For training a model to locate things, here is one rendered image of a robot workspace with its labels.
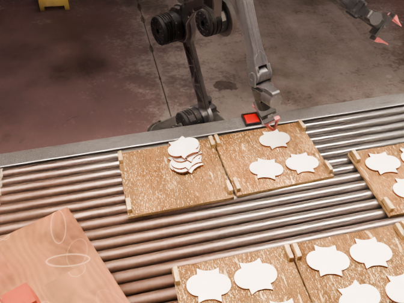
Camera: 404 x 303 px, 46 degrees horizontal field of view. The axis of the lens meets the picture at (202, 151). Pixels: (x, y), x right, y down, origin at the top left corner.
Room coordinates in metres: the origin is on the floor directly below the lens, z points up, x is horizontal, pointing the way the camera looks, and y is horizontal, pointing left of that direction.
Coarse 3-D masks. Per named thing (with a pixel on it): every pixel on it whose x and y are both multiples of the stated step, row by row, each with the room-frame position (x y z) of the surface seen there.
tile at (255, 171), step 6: (258, 162) 1.39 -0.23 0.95; (264, 162) 1.39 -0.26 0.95; (270, 162) 1.39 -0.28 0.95; (252, 168) 1.36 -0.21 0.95; (258, 168) 1.36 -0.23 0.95; (264, 168) 1.36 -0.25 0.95; (270, 168) 1.36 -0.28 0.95; (276, 168) 1.36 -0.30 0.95; (282, 168) 1.36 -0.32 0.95; (258, 174) 1.32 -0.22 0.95; (264, 174) 1.32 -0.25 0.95; (270, 174) 1.32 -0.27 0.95; (276, 174) 1.32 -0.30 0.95
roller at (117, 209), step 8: (336, 168) 1.38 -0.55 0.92; (344, 168) 1.39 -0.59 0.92; (352, 168) 1.39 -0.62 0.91; (96, 208) 1.17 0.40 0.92; (104, 208) 1.17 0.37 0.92; (112, 208) 1.17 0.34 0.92; (120, 208) 1.17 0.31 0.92; (80, 216) 1.13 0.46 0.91; (88, 216) 1.14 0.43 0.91; (96, 216) 1.14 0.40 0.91; (104, 216) 1.15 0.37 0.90; (8, 224) 1.09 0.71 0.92; (16, 224) 1.09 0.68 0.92; (24, 224) 1.09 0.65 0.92; (0, 232) 1.07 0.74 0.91; (8, 232) 1.07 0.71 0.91
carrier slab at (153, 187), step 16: (208, 144) 1.51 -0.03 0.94; (128, 160) 1.42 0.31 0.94; (144, 160) 1.42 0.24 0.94; (160, 160) 1.42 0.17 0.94; (208, 160) 1.42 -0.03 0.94; (128, 176) 1.32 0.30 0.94; (144, 176) 1.32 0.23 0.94; (160, 176) 1.32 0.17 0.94; (176, 176) 1.32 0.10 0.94; (192, 176) 1.32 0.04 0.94; (208, 176) 1.32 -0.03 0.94; (224, 176) 1.32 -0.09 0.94; (128, 192) 1.24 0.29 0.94; (144, 192) 1.24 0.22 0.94; (160, 192) 1.24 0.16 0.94; (176, 192) 1.24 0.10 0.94; (192, 192) 1.24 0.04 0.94; (208, 192) 1.24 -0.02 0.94; (224, 192) 1.24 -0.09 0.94; (144, 208) 1.16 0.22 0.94; (160, 208) 1.16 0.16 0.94; (176, 208) 1.16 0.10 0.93
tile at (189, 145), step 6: (180, 138) 1.48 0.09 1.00; (186, 138) 1.48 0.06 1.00; (192, 138) 1.48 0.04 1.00; (174, 144) 1.44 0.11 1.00; (180, 144) 1.44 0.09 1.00; (186, 144) 1.44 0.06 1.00; (192, 144) 1.44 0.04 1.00; (198, 144) 1.44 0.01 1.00; (168, 150) 1.41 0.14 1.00; (174, 150) 1.41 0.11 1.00; (180, 150) 1.41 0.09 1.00; (186, 150) 1.41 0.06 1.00; (192, 150) 1.41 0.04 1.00; (174, 156) 1.38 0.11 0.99; (180, 156) 1.38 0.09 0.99; (186, 156) 1.38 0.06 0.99
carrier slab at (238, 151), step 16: (288, 128) 1.62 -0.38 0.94; (224, 144) 1.51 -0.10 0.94; (240, 144) 1.51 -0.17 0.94; (256, 144) 1.51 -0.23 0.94; (288, 144) 1.51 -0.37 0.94; (304, 144) 1.51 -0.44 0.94; (224, 160) 1.42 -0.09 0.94; (240, 160) 1.42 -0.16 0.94; (256, 160) 1.42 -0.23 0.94; (320, 160) 1.42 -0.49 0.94; (240, 176) 1.32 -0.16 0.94; (256, 176) 1.32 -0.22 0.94; (288, 176) 1.32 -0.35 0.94; (304, 176) 1.32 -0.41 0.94; (320, 176) 1.32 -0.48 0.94; (240, 192) 1.24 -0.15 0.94; (256, 192) 1.24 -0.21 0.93
